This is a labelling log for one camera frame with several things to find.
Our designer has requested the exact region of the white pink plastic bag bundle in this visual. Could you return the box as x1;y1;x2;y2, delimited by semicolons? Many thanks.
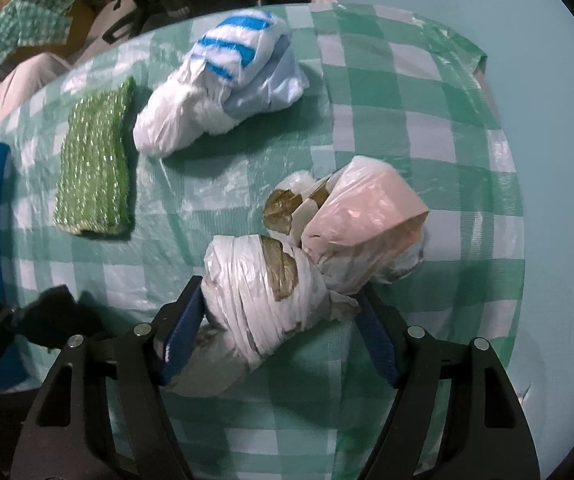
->
168;156;429;398

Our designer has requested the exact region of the beige bed sheet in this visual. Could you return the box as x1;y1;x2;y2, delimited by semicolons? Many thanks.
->
0;53;72;122

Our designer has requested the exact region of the black sock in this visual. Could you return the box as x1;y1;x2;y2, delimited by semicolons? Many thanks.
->
14;285;113;350

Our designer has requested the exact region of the blue striped white plastic bag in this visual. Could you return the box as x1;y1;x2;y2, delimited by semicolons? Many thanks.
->
133;9;309;158

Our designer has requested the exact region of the green glitter scrub cloth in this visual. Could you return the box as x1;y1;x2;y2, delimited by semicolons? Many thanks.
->
54;77;135;236

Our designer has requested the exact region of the green checkered cloth on box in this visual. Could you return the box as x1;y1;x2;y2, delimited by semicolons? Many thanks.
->
0;0;74;64

